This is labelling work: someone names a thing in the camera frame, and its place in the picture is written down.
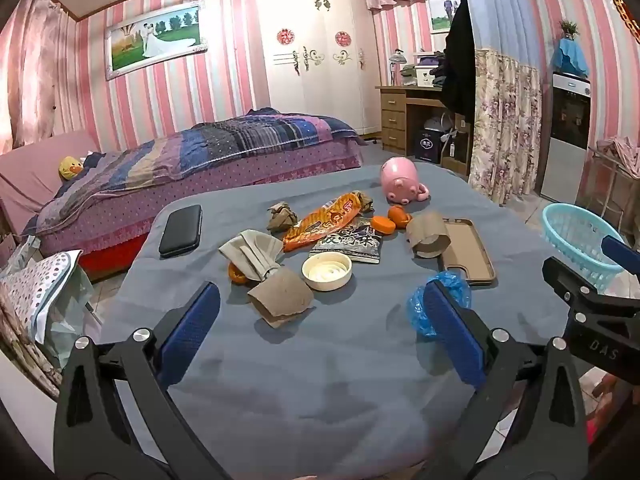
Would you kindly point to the light blue plastic basket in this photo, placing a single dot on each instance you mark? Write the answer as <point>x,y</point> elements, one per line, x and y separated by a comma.
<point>575,235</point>

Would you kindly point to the orange snack packet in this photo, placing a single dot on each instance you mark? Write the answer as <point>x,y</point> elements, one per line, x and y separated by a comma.
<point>325,220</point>

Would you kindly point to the dark printed snack packet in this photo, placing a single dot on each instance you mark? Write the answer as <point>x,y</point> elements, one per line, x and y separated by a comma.
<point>350,246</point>

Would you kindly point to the yellow duck plush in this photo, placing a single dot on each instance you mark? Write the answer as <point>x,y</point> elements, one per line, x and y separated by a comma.
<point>70,168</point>

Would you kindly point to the blue plastic bag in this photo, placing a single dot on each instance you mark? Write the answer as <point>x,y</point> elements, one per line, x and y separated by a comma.
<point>415,310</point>

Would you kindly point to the black box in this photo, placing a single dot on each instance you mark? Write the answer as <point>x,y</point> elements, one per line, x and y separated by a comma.
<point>426,142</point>

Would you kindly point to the orange peel piece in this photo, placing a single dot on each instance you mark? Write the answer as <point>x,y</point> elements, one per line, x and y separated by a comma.
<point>382,225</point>
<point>398,215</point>
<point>235,274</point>

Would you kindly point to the beige cloth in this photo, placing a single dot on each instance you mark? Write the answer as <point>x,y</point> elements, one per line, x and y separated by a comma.
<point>255,255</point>

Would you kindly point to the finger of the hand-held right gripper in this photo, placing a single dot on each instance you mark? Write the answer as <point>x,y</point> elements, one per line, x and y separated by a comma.
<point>565,274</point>
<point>620,254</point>

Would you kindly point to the bed with purple sheet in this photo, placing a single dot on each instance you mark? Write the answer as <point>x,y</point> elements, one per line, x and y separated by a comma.
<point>200,180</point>

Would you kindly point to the small potted plant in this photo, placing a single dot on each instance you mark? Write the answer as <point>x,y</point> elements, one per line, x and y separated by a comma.
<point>568,27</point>

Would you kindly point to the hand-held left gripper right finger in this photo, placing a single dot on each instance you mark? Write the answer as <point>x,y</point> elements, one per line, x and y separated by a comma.
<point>452,330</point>

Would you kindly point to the wooden desk with drawers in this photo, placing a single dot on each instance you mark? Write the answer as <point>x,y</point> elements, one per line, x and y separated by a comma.
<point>395,115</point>

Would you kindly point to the grey tablecloth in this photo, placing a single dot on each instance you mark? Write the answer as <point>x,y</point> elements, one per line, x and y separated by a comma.
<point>325,385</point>

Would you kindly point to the blue cloth cover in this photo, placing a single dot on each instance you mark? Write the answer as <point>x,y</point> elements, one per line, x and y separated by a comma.
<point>570,57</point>

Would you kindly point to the polka dot bag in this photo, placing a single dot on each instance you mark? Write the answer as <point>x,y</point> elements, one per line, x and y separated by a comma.
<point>35,290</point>

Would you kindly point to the white wardrobe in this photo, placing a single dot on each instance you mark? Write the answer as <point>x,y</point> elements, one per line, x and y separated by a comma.
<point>310,85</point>

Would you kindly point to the pile of folded clothes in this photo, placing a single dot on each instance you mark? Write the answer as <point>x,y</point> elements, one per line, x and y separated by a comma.
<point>440,72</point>

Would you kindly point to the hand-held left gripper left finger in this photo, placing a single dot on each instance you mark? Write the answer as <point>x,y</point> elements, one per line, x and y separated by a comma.
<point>192,320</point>

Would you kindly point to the red gold wall decoration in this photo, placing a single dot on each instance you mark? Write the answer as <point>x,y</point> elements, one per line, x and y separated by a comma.
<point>630,15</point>

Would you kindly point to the small framed photo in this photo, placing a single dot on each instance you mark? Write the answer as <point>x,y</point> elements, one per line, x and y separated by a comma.
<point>442,10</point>

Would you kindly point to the teal plastic bag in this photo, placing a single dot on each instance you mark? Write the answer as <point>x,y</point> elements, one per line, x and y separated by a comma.
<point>70,320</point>

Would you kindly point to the white helmet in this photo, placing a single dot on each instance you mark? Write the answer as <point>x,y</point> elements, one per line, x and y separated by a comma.
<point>437,122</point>

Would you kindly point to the framed wedding photo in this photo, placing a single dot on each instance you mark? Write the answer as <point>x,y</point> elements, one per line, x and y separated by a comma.
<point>155,40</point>

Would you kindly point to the white jar lid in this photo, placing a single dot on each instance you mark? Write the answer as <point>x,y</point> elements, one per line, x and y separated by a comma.
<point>327,271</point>

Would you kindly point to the brown phone case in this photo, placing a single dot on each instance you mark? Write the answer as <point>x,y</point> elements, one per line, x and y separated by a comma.
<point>467,250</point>

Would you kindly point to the person's right hand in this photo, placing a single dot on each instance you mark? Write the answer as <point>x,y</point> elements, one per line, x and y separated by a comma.
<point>606,391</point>

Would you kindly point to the striped patchwork blanket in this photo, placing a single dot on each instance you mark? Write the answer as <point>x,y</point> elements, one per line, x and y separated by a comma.
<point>200,145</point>

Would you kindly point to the water dispenser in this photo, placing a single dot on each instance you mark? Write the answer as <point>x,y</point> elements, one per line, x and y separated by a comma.
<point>565,160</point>

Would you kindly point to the black zip case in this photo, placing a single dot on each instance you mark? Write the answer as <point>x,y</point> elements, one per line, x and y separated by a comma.
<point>180,230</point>

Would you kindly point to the white storage box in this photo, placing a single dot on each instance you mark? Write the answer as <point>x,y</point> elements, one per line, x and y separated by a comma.
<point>417,75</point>

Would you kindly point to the blue floral curtain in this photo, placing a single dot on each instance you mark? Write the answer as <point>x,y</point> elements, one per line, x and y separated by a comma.
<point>505,110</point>

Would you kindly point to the pink clothes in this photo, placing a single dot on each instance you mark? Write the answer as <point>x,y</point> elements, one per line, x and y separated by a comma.
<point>622,152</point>

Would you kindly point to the desk lamp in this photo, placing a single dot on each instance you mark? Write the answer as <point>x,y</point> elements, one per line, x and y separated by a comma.
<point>396,62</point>

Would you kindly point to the black hanging coat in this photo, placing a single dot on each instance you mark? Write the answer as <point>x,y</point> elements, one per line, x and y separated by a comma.
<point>457,60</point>

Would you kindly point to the round cardboard tube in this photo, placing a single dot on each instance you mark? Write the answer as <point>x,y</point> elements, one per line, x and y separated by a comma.
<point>427,235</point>

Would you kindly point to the brown paper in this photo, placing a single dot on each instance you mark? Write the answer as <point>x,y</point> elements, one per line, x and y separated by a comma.
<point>281,216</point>

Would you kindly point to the pink window curtain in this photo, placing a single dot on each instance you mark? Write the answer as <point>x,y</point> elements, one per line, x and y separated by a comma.
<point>25,70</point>

